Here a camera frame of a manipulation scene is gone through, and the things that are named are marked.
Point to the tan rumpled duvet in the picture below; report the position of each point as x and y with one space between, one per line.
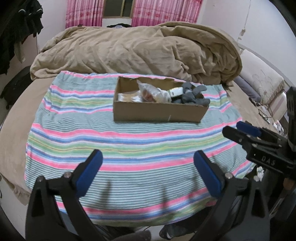
181 50

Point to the capybara tissue pack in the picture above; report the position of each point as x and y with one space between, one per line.
175 92

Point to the pink curtain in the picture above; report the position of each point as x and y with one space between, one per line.
154 12
84 12

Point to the white embroidered pillow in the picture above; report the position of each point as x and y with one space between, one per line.
261 77

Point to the grey fuzzy socks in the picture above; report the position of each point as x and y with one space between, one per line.
179 100

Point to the grey dotted socks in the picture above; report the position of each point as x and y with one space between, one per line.
194 94

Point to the window with frame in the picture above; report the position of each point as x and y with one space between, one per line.
118 8

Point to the pink curtain right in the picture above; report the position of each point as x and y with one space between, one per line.
154 12

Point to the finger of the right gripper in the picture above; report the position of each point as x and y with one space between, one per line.
237 136
248 129

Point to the beige bed sheet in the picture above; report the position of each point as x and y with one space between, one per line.
14 135

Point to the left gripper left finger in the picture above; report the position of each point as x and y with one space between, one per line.
44 222

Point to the cotton swab bag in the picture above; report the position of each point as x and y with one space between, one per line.
132 96

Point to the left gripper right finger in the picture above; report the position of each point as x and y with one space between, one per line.
240 212

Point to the grey pillow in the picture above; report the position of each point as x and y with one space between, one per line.
247 88

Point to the brown cardboard box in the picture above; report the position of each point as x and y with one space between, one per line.
153 112

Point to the black hanging clothes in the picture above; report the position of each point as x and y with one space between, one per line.
19 20

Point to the white socks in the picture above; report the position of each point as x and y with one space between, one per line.
164 97

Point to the striped pastel towel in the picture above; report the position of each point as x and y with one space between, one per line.
147 176

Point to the clear bag with snacks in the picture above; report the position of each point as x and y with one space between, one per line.
148 91

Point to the pink curtain left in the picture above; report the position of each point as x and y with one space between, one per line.
84 12

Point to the black suitcase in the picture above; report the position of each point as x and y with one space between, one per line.
16 87

